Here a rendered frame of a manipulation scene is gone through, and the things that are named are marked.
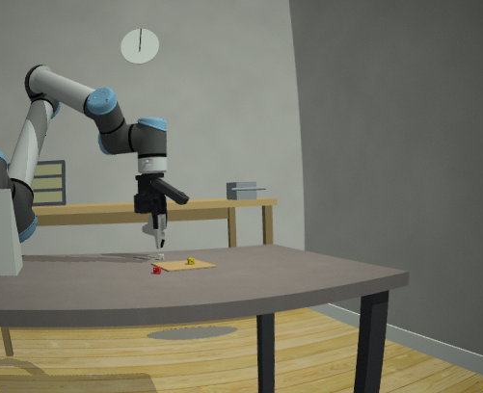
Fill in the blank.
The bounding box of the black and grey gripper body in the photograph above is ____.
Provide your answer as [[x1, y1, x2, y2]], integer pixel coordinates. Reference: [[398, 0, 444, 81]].
[[134, 173, 167, 215]]

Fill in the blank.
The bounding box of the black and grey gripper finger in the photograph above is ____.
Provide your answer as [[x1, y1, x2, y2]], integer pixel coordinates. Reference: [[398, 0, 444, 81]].
[[142, 201, 162, 249], [159, 209, 167, 248]]

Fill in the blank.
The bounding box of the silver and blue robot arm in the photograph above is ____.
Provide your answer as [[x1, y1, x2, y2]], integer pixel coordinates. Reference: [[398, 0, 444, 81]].
[[0, 65, 167, 243]]

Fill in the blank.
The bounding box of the tan mat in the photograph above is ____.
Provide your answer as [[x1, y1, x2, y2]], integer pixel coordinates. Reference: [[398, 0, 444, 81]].
[[151, 260, 218, 272]]

